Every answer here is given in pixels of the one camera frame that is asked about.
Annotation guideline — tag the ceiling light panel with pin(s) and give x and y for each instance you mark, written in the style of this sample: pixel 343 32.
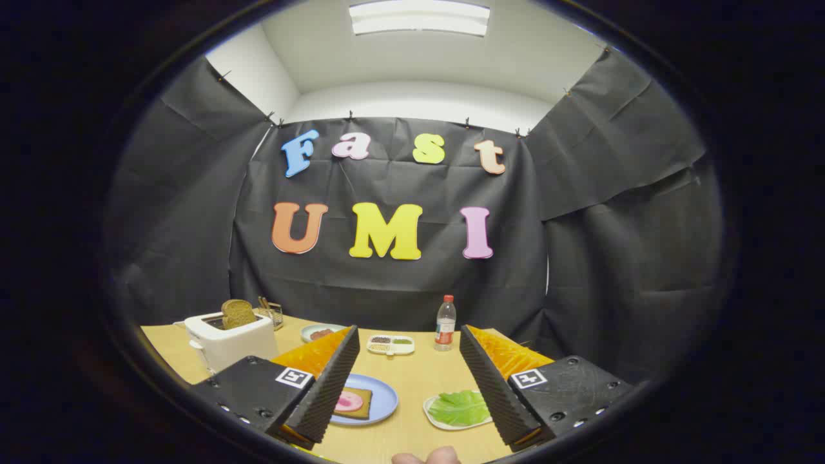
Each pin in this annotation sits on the ceiling light panel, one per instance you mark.
pixel 419 17

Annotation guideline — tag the clear bottle red cap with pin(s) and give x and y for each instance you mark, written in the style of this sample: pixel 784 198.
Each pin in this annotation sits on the clear bottle red cap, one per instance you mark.
pixel 445 325

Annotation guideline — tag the pink ham slice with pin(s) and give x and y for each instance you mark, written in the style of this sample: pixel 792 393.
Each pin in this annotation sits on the pink ham slice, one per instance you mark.
pixel 351 401

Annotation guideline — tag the white divided seed dish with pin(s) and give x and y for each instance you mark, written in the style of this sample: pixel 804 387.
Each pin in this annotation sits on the white divided seed dish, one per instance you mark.
pixel 390 345

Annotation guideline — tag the square toast slice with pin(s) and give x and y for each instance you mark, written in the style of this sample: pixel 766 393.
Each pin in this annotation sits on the square toast slice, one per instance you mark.
pixel 365 410

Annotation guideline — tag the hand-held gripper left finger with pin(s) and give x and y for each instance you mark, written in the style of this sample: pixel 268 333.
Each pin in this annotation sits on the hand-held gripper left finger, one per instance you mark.
pixel 329 393

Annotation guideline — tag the white toaster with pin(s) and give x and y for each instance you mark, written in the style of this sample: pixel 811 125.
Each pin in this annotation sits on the white toaster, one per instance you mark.
pixel 238 345

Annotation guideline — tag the black backdrop cloth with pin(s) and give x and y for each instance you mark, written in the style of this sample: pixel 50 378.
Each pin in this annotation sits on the black backdrop cloth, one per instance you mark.
pixel 399 296

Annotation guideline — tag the brown bread slice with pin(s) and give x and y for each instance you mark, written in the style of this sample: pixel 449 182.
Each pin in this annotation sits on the brown bread slice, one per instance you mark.
pixel 238 314

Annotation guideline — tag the pale green round plate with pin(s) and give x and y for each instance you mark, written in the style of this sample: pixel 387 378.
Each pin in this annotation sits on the pale green round plate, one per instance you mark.
pixel 307 329

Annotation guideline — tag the white square plate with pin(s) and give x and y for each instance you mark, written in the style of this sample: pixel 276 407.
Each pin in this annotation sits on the white square plate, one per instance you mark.
pixel 451 425

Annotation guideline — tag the blue round plate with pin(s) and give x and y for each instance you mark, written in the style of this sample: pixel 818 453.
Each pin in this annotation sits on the blue round plate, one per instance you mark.
pixel 385 399

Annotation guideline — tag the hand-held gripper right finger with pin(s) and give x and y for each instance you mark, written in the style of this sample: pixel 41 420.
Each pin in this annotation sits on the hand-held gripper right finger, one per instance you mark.
pixel 493 393

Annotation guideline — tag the green lettuce leaf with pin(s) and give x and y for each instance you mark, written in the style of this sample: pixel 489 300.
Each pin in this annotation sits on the green lettuce leaf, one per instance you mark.
pixel 457 407

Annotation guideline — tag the brown meat piece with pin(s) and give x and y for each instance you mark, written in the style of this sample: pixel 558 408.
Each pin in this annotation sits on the brown meat piece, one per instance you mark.
pixel 320 334

